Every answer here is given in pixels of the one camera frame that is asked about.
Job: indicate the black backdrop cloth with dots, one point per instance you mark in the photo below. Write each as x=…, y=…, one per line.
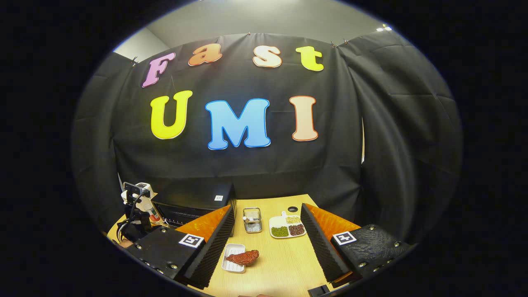
x=268, y=173

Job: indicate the white rectangular dish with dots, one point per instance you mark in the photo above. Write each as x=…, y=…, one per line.
x=231, y=267

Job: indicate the white divided bean plate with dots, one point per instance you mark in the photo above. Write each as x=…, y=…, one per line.
x=280, y=232

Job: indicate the black electric oven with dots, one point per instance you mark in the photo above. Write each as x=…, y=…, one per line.
x=194, y=198

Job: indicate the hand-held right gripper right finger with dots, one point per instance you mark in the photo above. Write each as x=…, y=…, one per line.
x=319, y=247

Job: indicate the clear plastic bottle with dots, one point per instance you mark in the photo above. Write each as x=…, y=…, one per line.
x=154, y=213

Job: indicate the red meat slab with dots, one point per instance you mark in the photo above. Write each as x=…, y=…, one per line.
x=244, y=257

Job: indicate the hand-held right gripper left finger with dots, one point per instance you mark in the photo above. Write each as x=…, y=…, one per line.
x=214, y=247

